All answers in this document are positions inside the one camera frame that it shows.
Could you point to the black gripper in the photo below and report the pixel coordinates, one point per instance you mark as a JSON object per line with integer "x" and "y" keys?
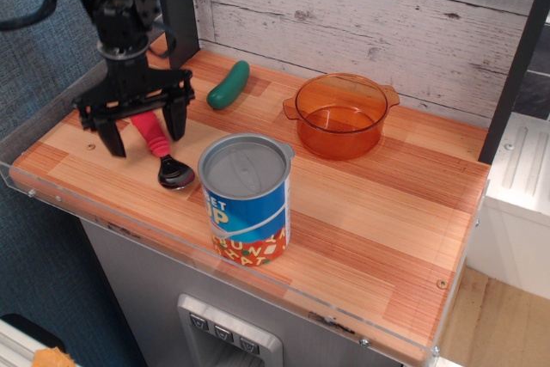
{"x": 131, "y": 87}

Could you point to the red handled metal spoon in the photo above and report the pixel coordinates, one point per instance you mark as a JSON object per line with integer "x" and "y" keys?
{"x": 173, "y": 174}

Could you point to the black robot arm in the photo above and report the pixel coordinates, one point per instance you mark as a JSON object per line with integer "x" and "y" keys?
{"x": 123, "y": 26}

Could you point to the orange transparent plastic pot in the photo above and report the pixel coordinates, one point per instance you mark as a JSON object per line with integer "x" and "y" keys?
{"x": 340, "y": 116}

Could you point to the green toy cucumber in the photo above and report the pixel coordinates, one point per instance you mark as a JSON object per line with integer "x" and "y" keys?
{"x": 229, "y": 89}

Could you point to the clear acrylic table guard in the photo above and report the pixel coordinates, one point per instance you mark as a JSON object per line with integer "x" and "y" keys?
{"x": 377, "y": 242}

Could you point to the blue soup can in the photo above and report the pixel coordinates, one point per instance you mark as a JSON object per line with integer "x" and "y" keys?
{"x": 245, "y": 179}

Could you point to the grey toy fridge cabinet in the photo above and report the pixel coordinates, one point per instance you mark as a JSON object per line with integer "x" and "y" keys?
{"x": 148, "y": 280}

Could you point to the silver ice dispenser panel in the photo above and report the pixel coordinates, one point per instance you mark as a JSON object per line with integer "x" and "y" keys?
{"x": 217, "y": 338}

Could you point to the orange black object corner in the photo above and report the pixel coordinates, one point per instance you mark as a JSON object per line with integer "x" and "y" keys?
{"x": 25, "y": 343}

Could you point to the white toy sink unit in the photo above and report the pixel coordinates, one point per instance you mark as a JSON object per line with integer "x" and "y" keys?
{"x": 510, "y": 239}

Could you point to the dark grey left post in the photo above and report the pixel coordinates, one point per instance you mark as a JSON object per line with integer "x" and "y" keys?
{"x": 179, "y": 15}

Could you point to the dark grey post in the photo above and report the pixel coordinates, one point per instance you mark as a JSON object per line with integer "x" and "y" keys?
{"x": 520, "y": 63}
{"x": 179, "y": 15}

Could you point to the dark grey right post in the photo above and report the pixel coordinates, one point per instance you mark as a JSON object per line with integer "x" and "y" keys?
{"x": 520, "y": 63}

